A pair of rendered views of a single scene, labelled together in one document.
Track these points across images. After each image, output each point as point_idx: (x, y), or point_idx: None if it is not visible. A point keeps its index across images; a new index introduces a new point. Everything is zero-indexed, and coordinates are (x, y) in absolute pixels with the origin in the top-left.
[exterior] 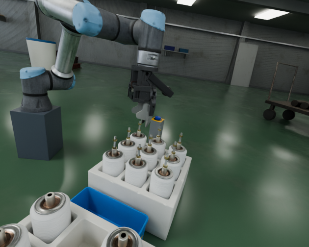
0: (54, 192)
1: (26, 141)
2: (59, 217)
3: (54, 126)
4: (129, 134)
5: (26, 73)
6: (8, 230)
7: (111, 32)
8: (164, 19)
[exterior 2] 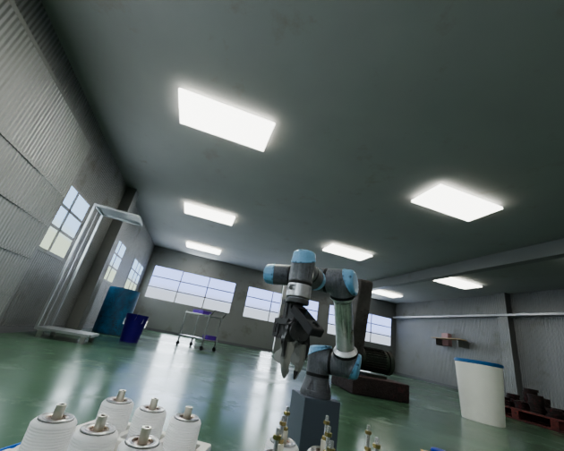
0: (197, 417)
1: (290, 436)
2: (174, 428)
3: (320, 426)
4: (325, 429)
5: (310, 348)
6: (159, 409)
7: (282, 277)
8: (302, 253)
